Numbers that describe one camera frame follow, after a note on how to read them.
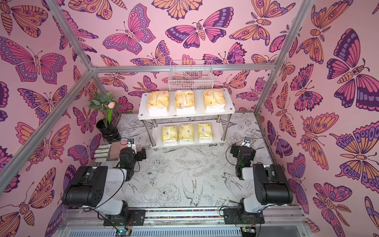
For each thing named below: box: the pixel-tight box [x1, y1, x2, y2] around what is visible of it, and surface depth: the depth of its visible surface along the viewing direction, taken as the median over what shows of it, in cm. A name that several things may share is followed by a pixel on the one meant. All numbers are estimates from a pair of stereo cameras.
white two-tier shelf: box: [138, 88, 236, 152], surface depth 79 cm
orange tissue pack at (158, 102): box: [147, 90, 170, 115], surface depth 75 cm
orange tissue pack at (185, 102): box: [175, 89, 196, 115], surface depth 76 cm
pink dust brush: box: [94, 140, 122, 163], surface depth 99 cm
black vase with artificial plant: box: [88, 91, 122, 144], surface depth 94 cm
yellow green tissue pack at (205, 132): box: [197, 122, 214, 142], surface depth 97 cm
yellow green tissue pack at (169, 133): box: [161, 125, 178, 142], surface depth 97 cm
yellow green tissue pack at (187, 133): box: [179, 124, 195, 143], surface depth 99 cm
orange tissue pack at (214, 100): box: [203, 88, 227, 113], surface depth 76 cm
